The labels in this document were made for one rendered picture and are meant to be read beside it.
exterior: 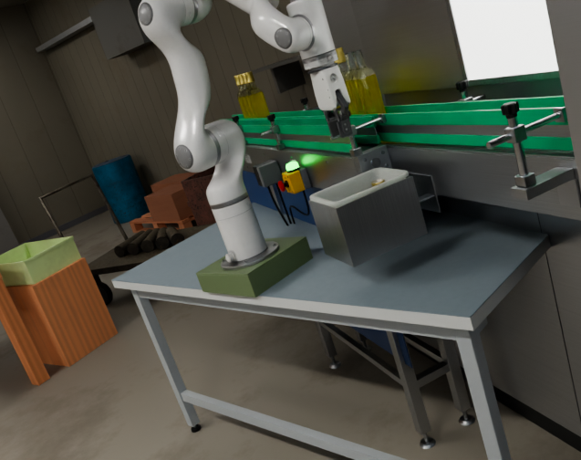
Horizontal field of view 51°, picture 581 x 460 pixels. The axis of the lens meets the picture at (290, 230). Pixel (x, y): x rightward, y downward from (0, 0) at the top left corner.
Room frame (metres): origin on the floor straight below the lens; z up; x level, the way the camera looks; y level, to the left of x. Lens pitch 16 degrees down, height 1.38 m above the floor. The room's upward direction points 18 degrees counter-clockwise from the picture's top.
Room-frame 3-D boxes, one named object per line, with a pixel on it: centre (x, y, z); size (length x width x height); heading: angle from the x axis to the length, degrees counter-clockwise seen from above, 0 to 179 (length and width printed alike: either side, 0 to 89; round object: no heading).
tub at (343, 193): (1.51, -0.20, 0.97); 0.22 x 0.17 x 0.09; 107
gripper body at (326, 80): (1.51, -0.20, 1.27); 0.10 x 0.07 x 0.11; 16
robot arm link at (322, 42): (1.51, -0.20, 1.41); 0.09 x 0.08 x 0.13; 137
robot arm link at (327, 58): (1.51, -0.20, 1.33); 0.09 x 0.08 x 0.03; 16
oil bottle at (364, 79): (1.80, -0.34, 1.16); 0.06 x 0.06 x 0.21; 17
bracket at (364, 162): (1.66, -0.28, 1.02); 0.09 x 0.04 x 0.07; 107
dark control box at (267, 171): (2.31, 0.01, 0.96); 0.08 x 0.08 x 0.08; 17
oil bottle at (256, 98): (2.80, -0.04, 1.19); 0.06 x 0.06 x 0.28; 17
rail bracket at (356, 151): (1.65, -0.26, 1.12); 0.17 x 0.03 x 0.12; 107
